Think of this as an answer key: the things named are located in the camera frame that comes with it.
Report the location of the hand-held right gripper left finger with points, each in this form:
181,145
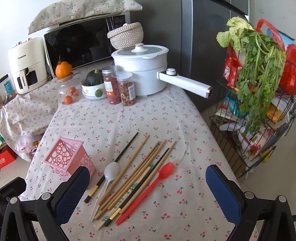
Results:
71,194

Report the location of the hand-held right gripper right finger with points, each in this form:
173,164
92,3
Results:
222,194

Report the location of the pink perforated utensil holder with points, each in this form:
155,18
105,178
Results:
62,153

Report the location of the white plastic spoon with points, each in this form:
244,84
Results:
112,171

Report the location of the red plastic spoon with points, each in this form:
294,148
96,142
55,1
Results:
166,170

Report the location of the bamboo chopstick with green print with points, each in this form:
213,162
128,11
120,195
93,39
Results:
135,185

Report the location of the black chopstick with gold band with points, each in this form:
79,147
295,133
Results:
159,160
122,154

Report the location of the red cardboard box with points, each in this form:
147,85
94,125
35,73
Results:
7,158

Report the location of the clear plastic bag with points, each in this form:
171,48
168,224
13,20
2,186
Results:
25,143

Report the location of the pile of mixed snack packets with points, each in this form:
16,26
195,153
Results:
256,141

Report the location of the blue snack packet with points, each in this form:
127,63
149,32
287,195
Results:
233,104

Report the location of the small orange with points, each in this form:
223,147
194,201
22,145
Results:
68,99
74,91

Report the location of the cherry print tablecloth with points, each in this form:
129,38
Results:
161,120

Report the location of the clear container with blue label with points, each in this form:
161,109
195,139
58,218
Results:
8,89

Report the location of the white flower-print bowl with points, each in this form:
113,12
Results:
89,92

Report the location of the clear glass jar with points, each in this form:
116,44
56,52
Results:
64,87

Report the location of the jar of red dried berries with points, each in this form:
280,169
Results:
111,90

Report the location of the jar of dried fruit rings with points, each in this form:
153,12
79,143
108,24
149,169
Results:
124,92

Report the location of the dark green squash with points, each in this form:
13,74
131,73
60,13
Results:
94,77

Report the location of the red snack packet white lettering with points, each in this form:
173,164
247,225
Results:
231,71

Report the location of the large orange fruit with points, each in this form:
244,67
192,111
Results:
63,69

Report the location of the bunch of cilantro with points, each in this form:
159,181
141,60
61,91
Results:
254,69

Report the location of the cream air fryer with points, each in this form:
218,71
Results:
25,58

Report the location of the plain red snack packet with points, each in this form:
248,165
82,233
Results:
289,71

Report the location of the white electric cooking pot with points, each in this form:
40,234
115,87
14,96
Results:
138,69

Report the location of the grey refrigerator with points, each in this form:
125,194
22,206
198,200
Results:
196,46

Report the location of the silver microwave oven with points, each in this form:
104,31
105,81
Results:
76,44

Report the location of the white pot lid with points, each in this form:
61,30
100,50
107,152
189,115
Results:
129,52

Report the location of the napa cabbage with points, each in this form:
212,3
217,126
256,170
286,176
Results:
229,37

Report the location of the woven lidded basket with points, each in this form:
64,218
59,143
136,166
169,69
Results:
126,38

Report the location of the red plastic bag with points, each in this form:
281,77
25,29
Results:
276,34

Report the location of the floral dust cover cloth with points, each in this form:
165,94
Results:
76,11

